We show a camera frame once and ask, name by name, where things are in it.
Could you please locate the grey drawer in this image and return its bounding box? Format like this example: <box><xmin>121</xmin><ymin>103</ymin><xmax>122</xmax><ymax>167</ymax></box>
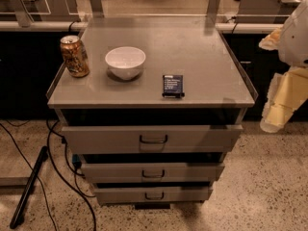
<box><xmin>63</xmin><ymin>125</ymin><xmax>243</xmax><ymax>154</ymax></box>
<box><xmin>94</xmin><ymin>186</ymin><xmax>213</xmax><ymax>205</ymax></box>
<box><xmin>82</xmin><ymin>163</ymin><xmax>224</xmax><ymax>183</ymax></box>

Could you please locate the thin black floor cable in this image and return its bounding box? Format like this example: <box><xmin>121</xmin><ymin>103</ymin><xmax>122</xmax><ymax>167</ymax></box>
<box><xmin>0</xmin><ymin>119</ymin><xmax>59</xmax><ymax>231</ymax></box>

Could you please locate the black bar on floor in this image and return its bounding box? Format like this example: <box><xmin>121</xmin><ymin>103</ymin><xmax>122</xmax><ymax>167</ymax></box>
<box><xmin>10</xmin><ymin>146</ymin><xmax>47</xmax><ymax>230</ymax></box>

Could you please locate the grey middle drawer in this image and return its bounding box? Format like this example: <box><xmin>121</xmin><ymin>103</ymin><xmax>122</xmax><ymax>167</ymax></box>
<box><xmin>82</xmin><ymin>163</ymin><xmax>224</xmax><ymax>183</ymax></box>

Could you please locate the white horizontal rail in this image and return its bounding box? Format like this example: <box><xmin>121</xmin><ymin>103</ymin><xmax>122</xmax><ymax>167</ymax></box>
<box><xmin>0</xmin><ymin>21</ymin><xmax>281</xmax><ymax>34</ymax></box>

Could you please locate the dark blue small box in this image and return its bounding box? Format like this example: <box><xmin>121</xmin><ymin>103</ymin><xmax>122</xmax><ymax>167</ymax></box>
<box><xmin>162</xmin><ymin>75</ymin><xmax>185</xmax><ymax>98</ymax></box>

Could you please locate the white ceramic bowl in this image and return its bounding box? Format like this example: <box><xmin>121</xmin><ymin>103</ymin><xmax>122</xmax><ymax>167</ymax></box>
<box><xmin>105</xmin><ymin>46</ymin><xmax>146</xmax><ymax>81</ymax></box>

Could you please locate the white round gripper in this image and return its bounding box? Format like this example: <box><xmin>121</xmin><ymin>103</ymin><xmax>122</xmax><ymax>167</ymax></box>
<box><xmin>259</xmin><ymin>0</ymin><xmax>308</xmax><ymax>133</ymax></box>

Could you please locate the orange soda can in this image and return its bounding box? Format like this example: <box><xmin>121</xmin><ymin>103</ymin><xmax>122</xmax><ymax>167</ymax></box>
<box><xmin>60</xmin><ymin>35</ymin><xmax>90</xmax><ymax>78</ymax></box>

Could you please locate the grey metal drawer cabinet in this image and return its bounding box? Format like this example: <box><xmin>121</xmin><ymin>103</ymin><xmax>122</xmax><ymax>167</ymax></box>
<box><xmin>45</xmin><ymin>15</ymin><xmax>259</xmax><ymax>210</ymax></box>

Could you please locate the grey top drawer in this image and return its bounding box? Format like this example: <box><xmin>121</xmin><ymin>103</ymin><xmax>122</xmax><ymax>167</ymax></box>
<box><xmin>63</xmin><ymin>125</ymin><xmax>243</xmax><ymax>154</ymax></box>

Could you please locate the grey bottom drawer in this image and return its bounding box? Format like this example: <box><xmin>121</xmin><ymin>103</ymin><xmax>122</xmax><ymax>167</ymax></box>
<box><xmin>94</xmin><ymin>186</ymin><xmax>213</xmax><ymax>205</ymax></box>

